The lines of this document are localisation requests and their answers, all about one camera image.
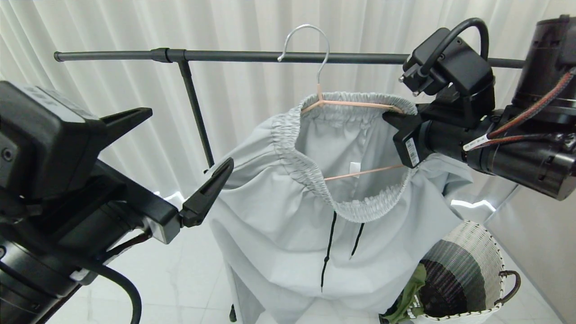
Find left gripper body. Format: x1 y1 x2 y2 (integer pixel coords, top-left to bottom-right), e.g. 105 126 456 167
0 148 183 324

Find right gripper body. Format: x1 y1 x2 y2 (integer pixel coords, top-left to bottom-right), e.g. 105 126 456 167
393 112 576 202

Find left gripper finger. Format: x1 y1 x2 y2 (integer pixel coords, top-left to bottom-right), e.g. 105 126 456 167
181 157 235 228
100 107 153 145

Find pale grey shorts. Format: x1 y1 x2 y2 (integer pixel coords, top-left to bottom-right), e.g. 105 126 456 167
205 91 473 324

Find pink clothes hanger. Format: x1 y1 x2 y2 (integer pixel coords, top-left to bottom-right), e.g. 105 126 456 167
278 24 407 182

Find green garment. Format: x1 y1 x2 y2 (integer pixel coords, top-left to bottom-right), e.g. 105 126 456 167
382 263 427 324

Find white laundry basket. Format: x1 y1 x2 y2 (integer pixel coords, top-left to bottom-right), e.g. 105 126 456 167
412 220 522 324

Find black clothes rack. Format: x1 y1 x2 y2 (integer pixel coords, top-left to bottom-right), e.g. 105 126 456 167
53 47 527 323

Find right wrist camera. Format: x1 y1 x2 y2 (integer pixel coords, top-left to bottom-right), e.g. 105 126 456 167
398 28 495 129

